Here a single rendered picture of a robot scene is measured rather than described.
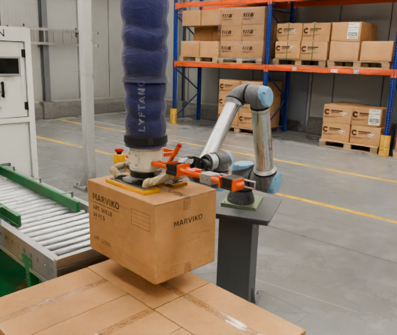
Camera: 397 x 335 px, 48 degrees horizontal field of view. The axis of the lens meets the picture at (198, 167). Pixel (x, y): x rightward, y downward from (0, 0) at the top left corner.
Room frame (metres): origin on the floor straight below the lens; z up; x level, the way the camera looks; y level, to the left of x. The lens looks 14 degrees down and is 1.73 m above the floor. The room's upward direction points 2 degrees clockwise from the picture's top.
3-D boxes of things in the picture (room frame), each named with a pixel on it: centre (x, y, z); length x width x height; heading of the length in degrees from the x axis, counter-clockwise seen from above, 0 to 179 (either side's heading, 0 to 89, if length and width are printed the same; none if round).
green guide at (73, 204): (3.81, 1.44, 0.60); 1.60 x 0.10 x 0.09; 45
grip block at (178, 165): (2.12, 0.10, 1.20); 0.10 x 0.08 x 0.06; 135
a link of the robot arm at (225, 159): (2.34, -0.12, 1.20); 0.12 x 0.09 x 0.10; 135
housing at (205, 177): (1.97, -0.05, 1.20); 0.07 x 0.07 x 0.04; 45
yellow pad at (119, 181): (2.23, 0.34, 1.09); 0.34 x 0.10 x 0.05; 45
